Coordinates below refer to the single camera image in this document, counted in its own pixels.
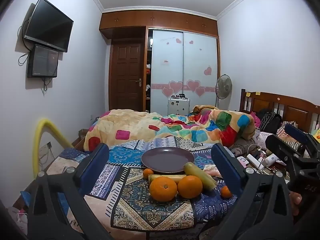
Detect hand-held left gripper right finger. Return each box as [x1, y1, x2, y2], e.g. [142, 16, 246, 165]
[211, 143, 294, 240]

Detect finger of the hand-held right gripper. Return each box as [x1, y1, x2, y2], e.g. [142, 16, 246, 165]
[265, 134, 305, 171]
[284, 123, 320, 157]

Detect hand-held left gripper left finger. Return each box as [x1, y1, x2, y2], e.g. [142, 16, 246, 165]
[27, 142, 113, 240]

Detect large orange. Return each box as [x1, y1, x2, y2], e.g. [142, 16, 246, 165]
[149, 176, 178, 202]
[177, 175, 203, 199]

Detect purple plate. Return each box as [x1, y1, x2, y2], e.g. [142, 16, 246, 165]
[141, 147, 195, 175]

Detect person's right hand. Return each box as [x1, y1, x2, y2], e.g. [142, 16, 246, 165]
[289, 191, 304, 218]

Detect white plastic bottle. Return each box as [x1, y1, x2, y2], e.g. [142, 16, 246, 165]
[265, 154, 279, 167]

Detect brown wooden headboard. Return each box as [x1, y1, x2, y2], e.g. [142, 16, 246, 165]
[239, 89, 320, 134]

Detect black backpack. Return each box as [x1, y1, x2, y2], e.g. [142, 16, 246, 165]
[260, 112, 282, 134]

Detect white handheld device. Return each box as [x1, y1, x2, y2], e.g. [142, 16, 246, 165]
[247, 154, 264, 170]

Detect colourful patchwork blanket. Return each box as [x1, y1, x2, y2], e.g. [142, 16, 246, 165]
[83, 105, 256, 152]

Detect yellow foam tube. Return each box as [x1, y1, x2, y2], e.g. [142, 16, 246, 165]
[33, 118, 74, 178]

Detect blue patterned bedsheet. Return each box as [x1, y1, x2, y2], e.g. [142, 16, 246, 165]
[37, 136, 240, 235]

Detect white box appliance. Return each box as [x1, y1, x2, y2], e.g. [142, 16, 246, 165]
[168, 94, 190, 115]

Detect standing electric fan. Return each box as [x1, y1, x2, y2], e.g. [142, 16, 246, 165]
[215, 74, 233, 108]

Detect brown wooden door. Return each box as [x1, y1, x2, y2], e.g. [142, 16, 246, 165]
[109, 39, 146, 112]

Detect white plastic bag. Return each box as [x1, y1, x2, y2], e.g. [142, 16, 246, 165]
[7, 206, 28, 233]

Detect wooden wardrobe with glass doors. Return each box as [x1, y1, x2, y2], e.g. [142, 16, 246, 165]
[99, 10, 220, 115]

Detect wall socket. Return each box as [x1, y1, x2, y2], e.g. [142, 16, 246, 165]
[39, 142, 52, 155]

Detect black cable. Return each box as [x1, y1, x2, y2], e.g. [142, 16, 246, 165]
[17, 51, 31, 66]
[42, 77, 53, 92]

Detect small black wall monitor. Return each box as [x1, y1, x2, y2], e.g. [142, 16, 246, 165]
[27, 44, 59, 78]

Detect black wall television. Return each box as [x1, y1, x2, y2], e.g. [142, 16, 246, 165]
[24, 0, 74, 53]

